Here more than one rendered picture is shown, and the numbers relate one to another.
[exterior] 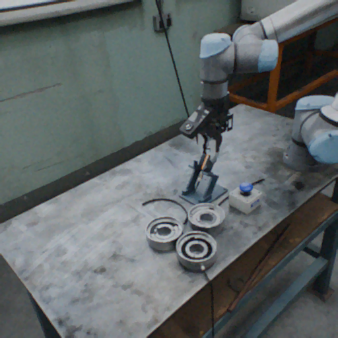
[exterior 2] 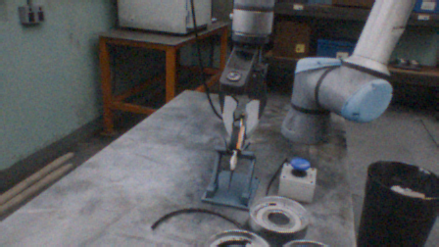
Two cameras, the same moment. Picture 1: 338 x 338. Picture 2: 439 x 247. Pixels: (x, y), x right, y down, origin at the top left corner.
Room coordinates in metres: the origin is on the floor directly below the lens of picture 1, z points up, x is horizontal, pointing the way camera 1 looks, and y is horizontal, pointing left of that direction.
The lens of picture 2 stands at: (0.41, 0.31, 1.22)
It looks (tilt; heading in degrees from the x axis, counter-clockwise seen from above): 22 degrees down; 324
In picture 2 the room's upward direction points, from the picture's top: 4 degrees clockwise
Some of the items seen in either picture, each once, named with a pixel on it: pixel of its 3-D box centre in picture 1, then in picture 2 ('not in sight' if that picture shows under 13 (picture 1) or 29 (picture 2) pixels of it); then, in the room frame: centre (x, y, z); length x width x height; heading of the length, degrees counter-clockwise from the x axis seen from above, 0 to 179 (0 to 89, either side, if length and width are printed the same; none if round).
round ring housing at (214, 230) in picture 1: (206, 220); (277, 222); (0.78, -0.10, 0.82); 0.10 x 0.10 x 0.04
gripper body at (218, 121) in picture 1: (214, 114); (248, 64); (0.97, -0.15, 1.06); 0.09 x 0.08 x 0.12; 130
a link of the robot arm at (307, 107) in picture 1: (315, 118); (317, 80); (1.06, -0.49, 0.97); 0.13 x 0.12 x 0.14; 175
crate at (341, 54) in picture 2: not in sight; (342, 50); (2.88, -3.04, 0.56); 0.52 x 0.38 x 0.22; 36
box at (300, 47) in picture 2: not in sight; (293, 37); (3.28, -2.68, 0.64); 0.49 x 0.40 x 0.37; 44
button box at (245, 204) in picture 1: (246, 197); (298, 180); (0.86, -0.23, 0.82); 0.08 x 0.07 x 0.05; 129
